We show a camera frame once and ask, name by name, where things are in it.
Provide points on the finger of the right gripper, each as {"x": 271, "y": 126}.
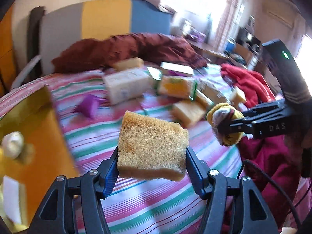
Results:
{"x": 234, "y": 128}
{"x": 234, "y": 114}

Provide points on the maroon jacket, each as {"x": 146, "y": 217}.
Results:
{"x": 88, "y": 54}

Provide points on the white foam block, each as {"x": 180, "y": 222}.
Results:
{"x": 14, "y": 201}

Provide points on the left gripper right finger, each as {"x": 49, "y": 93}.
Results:
{"x": 198, "y": 173}

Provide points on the cracker packet green yellow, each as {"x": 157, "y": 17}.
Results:
{"x": 178, "y": 87}

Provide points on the maroon gold storage box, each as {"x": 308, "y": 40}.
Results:
{"x": 46, "y": 154}

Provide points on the white cream sock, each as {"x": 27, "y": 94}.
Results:
{"x": 12, "y": 144}

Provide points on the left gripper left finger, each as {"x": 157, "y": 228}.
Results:
{"x": 108, "y": 175}

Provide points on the purple snack pouch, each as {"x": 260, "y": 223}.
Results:
{"x": 89, "y": 106}

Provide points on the white medicine box printed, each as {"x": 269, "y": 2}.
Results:
{"x": 128, "y": 84}

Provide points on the yellow patterned sock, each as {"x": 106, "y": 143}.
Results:
{"x": 217, "y": 115}

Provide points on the grey yellow blue chair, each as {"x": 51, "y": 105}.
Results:
{"x": 48, "y": 34}

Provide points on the small green white box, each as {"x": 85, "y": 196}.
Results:
{"x": 156, "y": 76}

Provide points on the red fleece garment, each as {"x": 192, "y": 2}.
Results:
{"x": 252, "y": 83}

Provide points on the striped pink green tablecloth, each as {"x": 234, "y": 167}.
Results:
{"x": 153, "y": 193}

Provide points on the white carton box large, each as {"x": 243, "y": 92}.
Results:
{"x": 176, "y": 70}

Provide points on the wooden desk with clutter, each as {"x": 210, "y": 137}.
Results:
{"x": 198, "y": 31}

